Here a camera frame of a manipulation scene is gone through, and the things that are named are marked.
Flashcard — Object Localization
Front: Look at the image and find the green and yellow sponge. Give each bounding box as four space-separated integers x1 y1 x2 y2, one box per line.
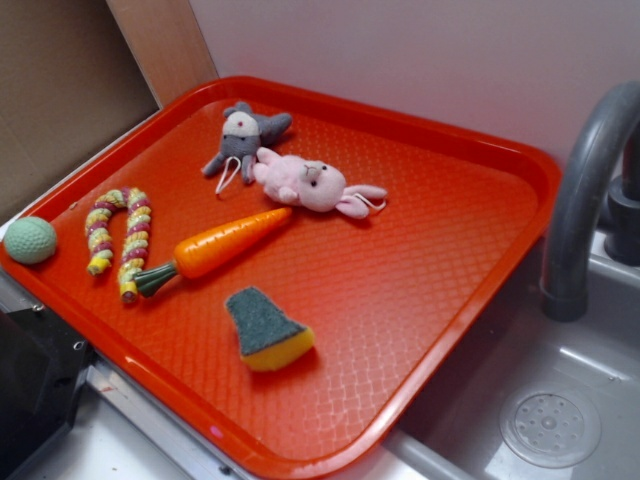
225 287 315 372

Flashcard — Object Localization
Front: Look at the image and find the orange plastic tray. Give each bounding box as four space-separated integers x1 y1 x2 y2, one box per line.
1 77 561 479

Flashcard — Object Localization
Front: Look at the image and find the pink plush bunny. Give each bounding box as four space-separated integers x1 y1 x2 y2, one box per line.
253 147 387 219

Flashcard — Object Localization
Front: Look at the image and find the orange plastic toy carrot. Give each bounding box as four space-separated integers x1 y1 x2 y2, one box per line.
134 207 293 298

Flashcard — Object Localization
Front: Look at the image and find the grey plush mouse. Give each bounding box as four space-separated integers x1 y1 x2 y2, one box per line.
201 101 293 184

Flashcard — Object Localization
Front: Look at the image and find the grey toy sink basin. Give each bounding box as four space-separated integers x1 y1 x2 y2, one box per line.
384 233 639 479

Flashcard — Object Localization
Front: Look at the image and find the light green ball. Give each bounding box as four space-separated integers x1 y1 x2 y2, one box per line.
3 217 57 265

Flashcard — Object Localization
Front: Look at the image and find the round sink drain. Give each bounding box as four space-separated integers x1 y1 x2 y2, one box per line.
499 382 602 469

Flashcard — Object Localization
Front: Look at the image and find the brown cardboard panel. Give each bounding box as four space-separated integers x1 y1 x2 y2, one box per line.
1 1 217 221

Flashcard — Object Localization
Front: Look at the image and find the grey curved faucet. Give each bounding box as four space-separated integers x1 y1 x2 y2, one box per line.
540 81 639 322

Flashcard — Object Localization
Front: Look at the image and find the striped braided rope toy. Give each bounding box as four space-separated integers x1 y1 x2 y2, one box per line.
84 187 152 304

